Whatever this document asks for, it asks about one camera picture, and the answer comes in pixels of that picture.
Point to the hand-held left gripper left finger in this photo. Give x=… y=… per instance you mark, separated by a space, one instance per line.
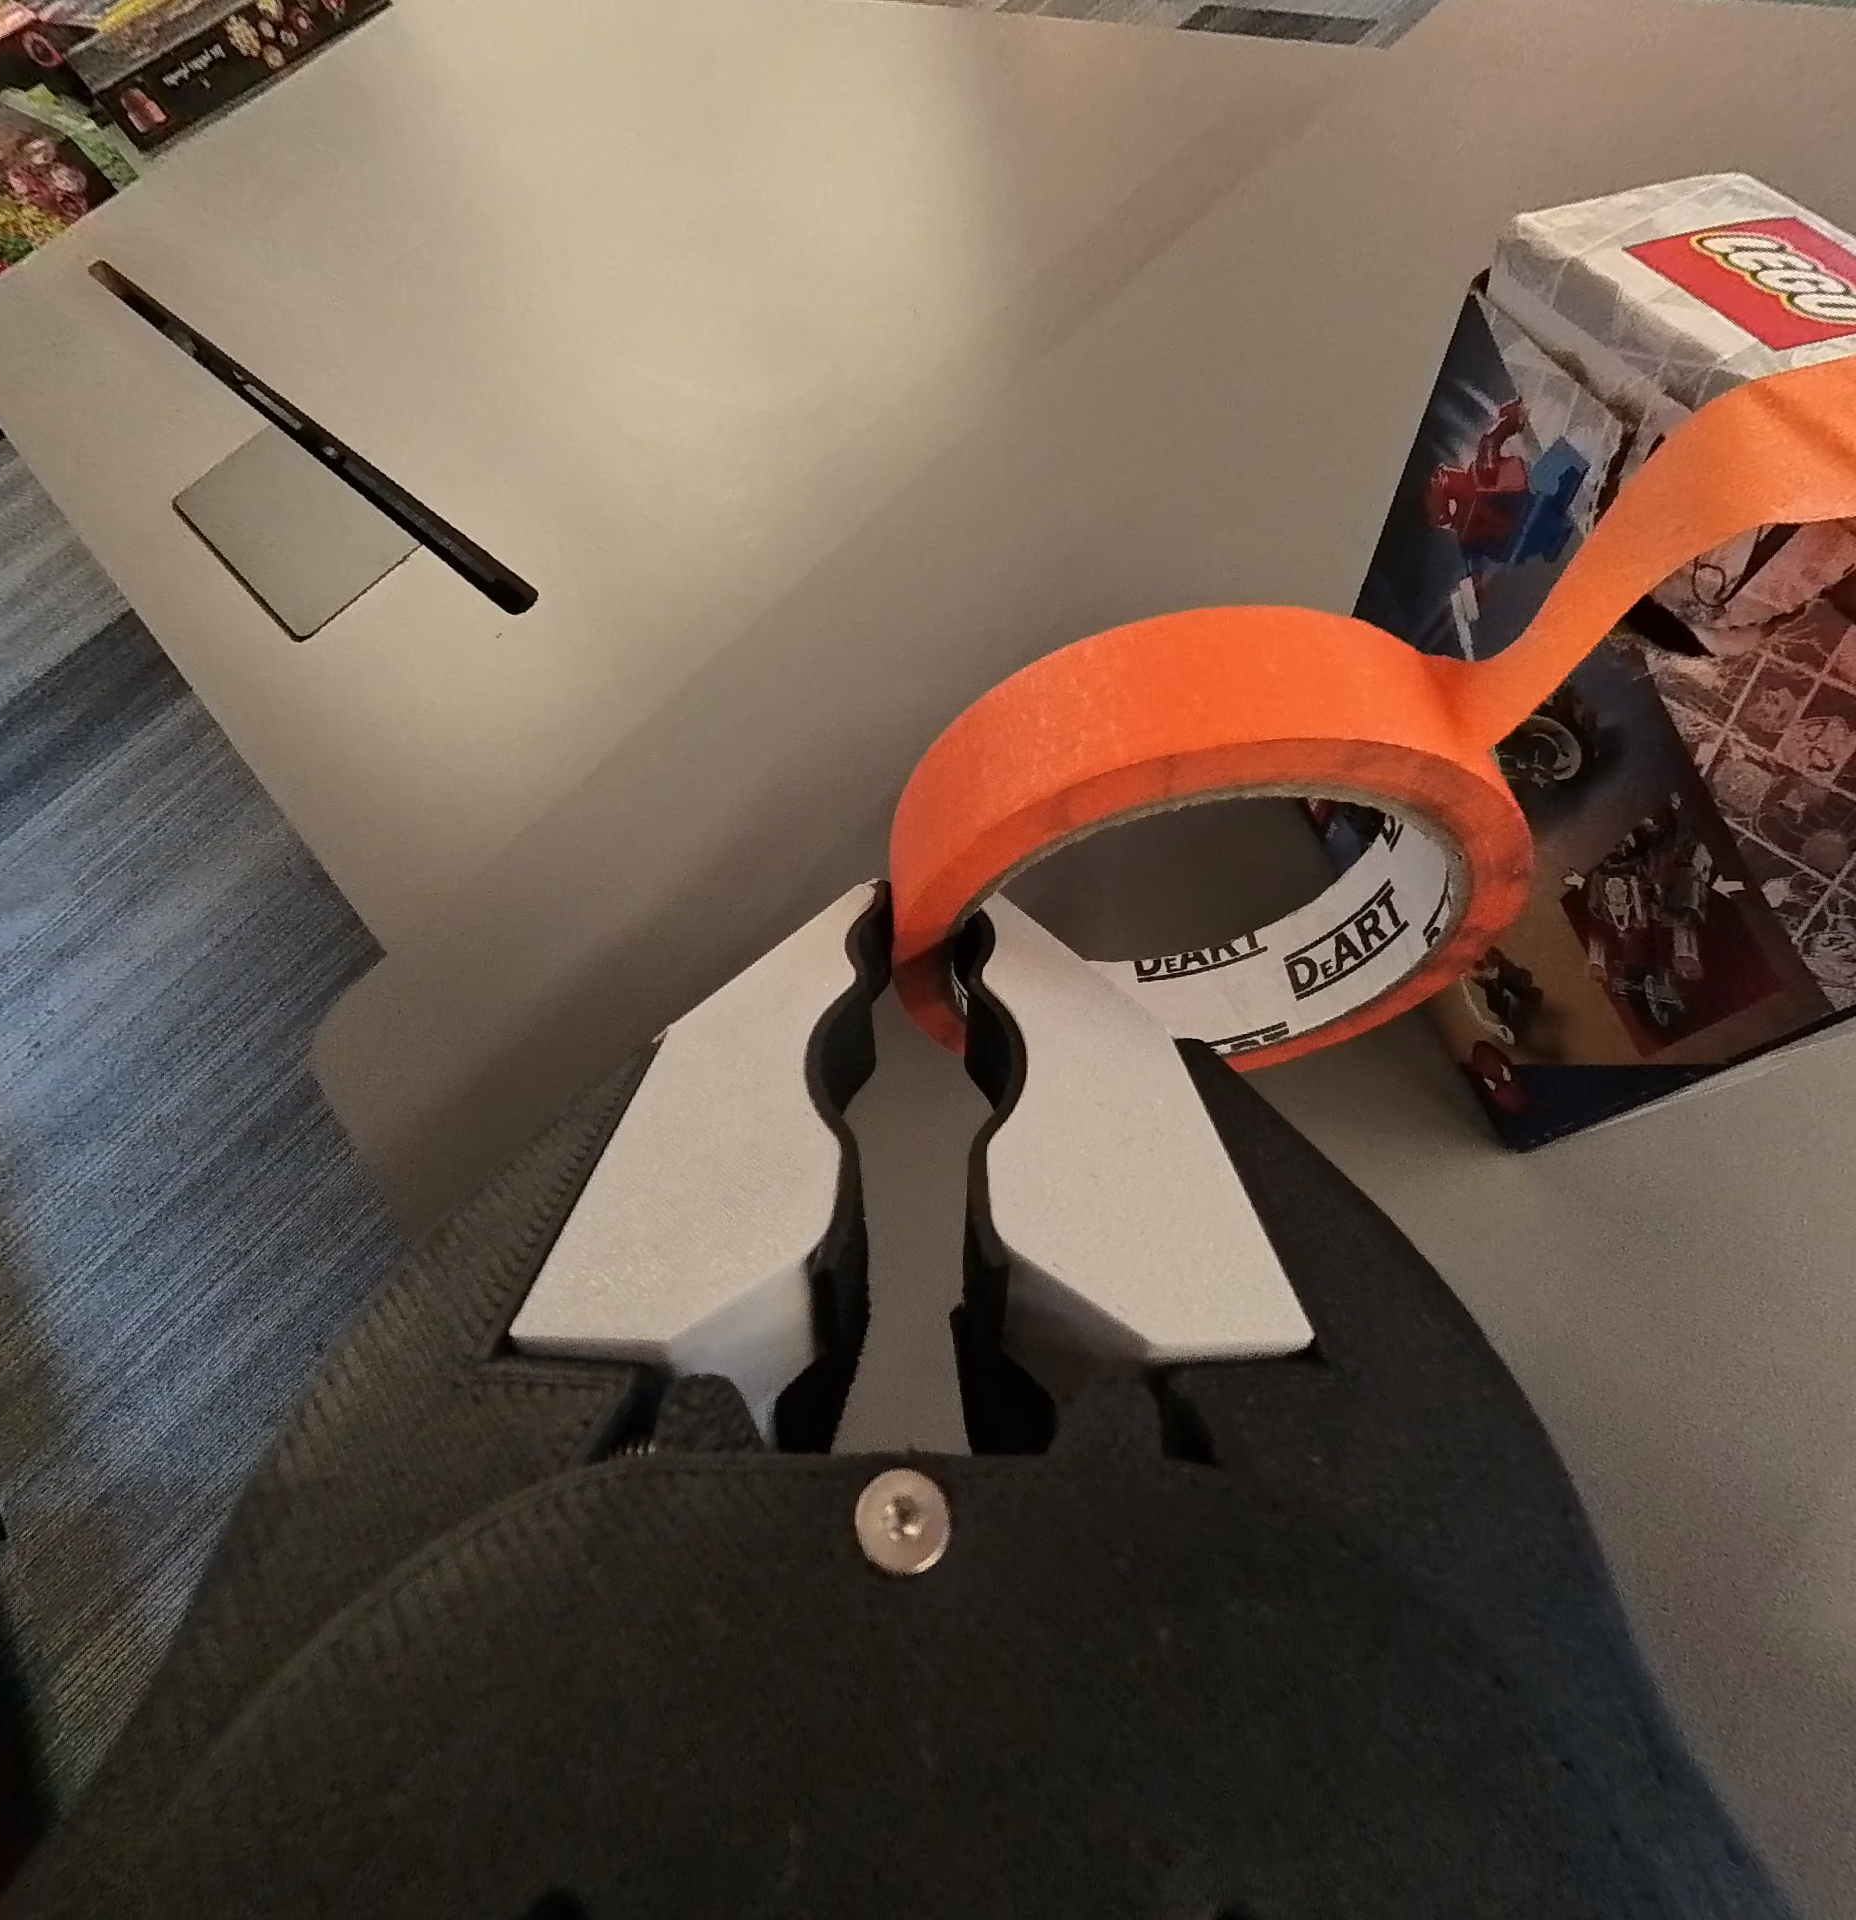
x=675 y=1183

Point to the grey table cover plate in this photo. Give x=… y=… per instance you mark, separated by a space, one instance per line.
x=284 y=557

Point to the blue grey superhero lego box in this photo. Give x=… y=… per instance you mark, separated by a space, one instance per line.
x=1738 y=839

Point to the orange masking tape roll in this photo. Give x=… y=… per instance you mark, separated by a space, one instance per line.
x=1170 y=700

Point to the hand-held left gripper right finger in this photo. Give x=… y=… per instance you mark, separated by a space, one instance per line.
x=1150 y=1200

